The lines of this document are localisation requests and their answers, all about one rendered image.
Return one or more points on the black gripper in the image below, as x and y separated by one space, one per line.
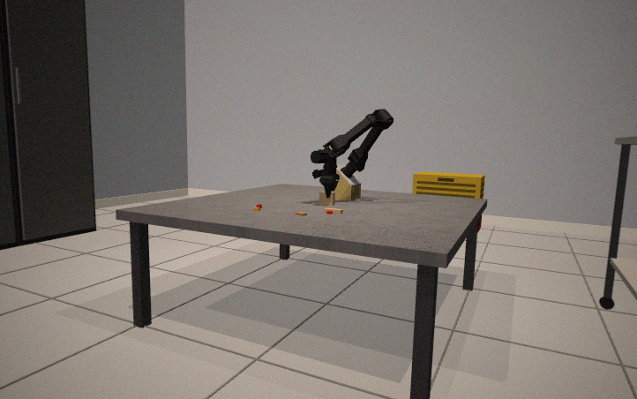
329 180

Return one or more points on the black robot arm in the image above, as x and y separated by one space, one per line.
379 120

